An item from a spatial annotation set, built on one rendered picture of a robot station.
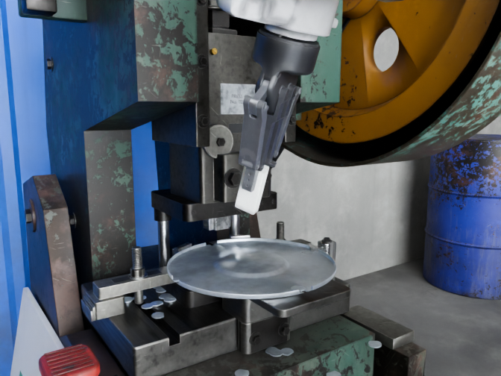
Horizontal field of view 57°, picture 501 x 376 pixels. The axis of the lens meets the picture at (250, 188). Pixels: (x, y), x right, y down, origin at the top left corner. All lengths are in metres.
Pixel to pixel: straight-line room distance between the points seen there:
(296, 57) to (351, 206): 2.35
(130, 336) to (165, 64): 0.41
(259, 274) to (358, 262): 2.27
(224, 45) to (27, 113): 1.22
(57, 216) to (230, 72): 0.50
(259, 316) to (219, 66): 0.42
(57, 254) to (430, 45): 0.86
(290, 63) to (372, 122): 0.51
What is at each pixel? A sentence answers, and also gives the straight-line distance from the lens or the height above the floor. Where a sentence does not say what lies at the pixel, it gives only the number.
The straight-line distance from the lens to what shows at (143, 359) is 0.75.
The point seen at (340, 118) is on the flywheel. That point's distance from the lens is 1.08.
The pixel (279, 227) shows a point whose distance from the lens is 0.99.
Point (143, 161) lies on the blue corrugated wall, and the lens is 2.03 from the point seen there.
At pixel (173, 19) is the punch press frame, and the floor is 1.17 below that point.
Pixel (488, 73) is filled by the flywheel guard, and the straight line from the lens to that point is 0.86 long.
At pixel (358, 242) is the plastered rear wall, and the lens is 2.96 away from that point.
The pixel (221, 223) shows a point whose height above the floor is 0.83.
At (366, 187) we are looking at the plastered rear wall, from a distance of 2.92.
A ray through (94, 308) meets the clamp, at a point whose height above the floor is 0.73.
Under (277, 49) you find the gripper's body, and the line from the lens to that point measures 0.53.
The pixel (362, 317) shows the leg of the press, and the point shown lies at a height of 0.64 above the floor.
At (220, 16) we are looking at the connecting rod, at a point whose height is 1.21.
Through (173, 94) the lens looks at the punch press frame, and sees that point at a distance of 0.70.
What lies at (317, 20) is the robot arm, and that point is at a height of 1.14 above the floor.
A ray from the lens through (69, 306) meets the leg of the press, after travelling 1.07.
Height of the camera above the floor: 1.05
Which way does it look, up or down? 10 degrees down
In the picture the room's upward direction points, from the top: straight up
